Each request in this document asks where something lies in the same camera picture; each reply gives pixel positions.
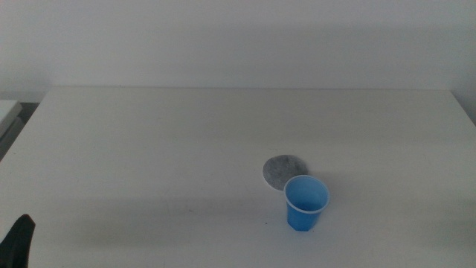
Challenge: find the round grey cup mat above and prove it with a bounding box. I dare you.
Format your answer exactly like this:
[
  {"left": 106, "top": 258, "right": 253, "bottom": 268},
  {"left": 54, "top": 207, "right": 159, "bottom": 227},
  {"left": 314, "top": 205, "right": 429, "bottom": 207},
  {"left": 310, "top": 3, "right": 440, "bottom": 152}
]
[{"left": 262, "top": 154, "right": 309, "bottom": 192}]

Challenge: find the white side table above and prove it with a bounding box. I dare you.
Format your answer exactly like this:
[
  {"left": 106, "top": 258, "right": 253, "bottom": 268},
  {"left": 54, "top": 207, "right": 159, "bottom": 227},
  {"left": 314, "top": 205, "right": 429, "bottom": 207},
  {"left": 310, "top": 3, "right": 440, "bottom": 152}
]
[{"left": 0, "top": 99, "right": 28, "bottom": 161}]

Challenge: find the blue plastic cup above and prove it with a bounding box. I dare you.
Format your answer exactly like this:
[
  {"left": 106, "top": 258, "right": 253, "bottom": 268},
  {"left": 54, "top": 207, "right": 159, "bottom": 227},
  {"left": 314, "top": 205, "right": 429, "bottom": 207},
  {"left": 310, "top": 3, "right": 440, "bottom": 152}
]
[{"left": 283, "top": 174, "right": 331, "bottom": 232}]

